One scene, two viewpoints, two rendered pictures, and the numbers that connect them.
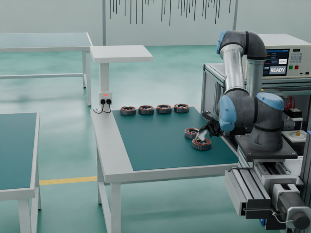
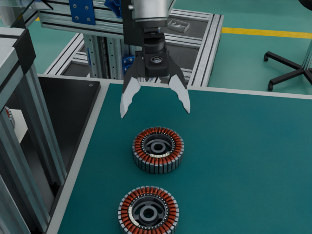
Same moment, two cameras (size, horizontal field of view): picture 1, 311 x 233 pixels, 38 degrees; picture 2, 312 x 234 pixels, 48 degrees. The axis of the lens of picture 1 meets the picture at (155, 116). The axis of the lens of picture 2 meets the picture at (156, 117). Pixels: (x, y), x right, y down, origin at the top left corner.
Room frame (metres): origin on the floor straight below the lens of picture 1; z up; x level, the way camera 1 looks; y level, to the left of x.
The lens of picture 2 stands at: (2.92, -0.11, 1.36)
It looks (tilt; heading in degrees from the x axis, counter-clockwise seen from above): 44 degrees down; 200
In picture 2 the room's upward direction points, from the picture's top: straight up
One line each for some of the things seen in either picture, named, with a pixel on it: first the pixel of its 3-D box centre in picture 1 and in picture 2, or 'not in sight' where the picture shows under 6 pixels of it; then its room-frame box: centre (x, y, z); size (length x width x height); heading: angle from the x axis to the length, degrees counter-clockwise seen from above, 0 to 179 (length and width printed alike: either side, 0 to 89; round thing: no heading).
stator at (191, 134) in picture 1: (193, 133); (148, 215); (2.61, -0.24, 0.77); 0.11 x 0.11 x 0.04
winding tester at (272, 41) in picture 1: (267, 54); not in sight; (2.88, -0.71, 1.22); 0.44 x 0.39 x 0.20; 103
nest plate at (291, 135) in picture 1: (297, 136); not in sight; (2.59, -0.88, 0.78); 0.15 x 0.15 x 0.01; 13
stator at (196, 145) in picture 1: (201, 144); (158, 149); (2.45, -0.28, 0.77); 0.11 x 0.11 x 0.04
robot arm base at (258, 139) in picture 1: (266, 134); not in sight; (1.86, -0.49, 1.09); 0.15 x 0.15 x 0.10
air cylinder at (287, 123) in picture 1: (287, 124); not in sight; (2.73, -0.85, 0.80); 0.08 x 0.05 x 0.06; 103
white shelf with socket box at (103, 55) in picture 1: (120, 84); not in sight; (2.93, 0.24, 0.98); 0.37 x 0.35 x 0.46; 103
